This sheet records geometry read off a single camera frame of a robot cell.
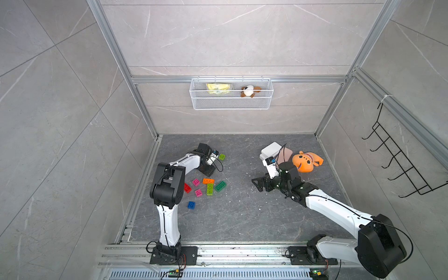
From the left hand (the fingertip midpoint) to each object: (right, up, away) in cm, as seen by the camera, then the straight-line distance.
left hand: (209, 167), depth 102 cm
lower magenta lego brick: (-4, -13, -12) cm, 18 cm away
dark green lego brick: (+7, -10, -9) cm, 15 cm away
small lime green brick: (+7, +6, +4) cm, 10 cm away
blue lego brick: (-7, -18, -15) cm, 25 cm away
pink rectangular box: (+47, +6, +5) cm, 48 cm away
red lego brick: (-11, -11, -9) cm, 18 cm away
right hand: (+27, -3, -18) cm, 33 cm away
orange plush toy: (+54, +3, -8) cm, 55 cm away
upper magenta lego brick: (-7, -8, -7) cm, 12 cm away
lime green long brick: (+1, -11, -10) cm, 15 cm away
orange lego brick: (-1, -7, -7) cm, 10 cm away
